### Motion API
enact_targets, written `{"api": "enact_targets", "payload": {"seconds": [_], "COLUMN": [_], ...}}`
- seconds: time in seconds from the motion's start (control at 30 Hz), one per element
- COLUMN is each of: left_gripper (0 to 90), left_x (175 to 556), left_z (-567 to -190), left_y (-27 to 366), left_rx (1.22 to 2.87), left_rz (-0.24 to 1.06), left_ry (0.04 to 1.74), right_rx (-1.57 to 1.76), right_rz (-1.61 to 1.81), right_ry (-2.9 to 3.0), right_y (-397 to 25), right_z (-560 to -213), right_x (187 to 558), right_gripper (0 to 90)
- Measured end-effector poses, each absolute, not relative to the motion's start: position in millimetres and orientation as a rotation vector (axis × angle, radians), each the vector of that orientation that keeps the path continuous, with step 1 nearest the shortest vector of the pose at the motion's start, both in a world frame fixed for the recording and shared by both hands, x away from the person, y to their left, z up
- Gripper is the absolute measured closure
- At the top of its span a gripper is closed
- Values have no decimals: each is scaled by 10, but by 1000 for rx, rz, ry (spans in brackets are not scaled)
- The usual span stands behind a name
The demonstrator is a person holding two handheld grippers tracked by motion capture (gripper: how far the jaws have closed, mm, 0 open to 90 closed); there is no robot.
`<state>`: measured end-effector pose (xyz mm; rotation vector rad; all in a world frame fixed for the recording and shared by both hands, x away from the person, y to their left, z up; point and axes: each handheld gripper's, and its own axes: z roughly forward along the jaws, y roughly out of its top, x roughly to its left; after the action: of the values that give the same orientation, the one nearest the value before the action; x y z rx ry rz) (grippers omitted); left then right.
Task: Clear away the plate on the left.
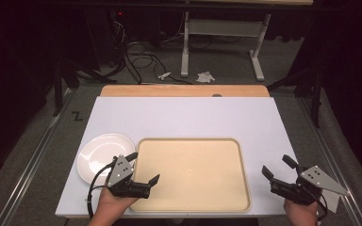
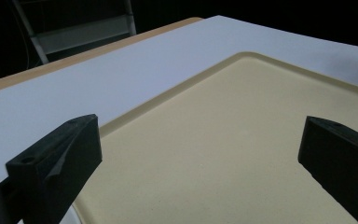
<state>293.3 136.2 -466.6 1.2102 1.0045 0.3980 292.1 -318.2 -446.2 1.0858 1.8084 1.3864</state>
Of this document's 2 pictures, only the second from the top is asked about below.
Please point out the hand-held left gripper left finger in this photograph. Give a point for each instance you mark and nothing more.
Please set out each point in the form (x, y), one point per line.
(54, 165)

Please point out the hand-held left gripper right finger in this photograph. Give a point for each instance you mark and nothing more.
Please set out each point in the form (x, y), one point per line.
(341, 161)

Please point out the beige plastic tray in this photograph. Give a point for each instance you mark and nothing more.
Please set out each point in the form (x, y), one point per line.
(223, 137)

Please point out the grey metal stand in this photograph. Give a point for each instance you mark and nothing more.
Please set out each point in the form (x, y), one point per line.
(74, 32)

